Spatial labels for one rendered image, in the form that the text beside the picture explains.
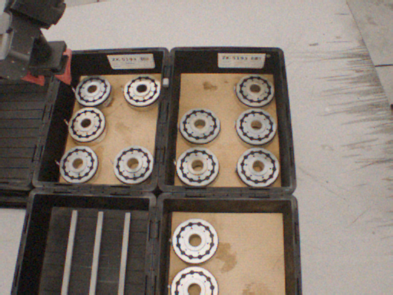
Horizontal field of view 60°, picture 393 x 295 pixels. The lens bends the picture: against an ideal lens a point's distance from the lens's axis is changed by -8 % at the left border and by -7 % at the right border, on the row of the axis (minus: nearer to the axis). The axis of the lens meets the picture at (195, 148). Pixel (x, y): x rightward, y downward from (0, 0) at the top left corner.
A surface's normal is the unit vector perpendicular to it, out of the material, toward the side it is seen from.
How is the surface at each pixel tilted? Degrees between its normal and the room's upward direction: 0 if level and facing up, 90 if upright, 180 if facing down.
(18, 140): 0
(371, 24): 0
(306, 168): 0
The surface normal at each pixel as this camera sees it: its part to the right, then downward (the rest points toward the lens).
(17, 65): 0.08, 0.91
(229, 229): -0.05, -0.42
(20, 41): 0.69, -0.28
